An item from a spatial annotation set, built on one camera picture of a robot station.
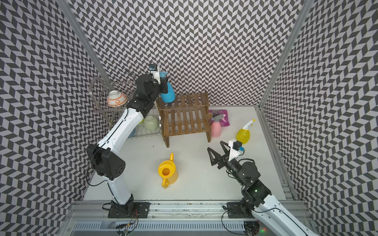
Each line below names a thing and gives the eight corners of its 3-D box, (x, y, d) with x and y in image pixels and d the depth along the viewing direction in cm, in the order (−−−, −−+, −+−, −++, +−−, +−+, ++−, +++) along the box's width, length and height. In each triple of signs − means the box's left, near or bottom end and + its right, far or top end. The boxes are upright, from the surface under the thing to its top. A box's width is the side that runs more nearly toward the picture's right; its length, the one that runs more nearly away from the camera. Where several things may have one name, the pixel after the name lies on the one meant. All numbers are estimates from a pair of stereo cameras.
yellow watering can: (163, 189, 80) (159, 183, 72) (159, 165, 89) (155, 157, 80) (180, 183, 82) (178, 177, 73) (174, 160, 91) (172, 152, 82)
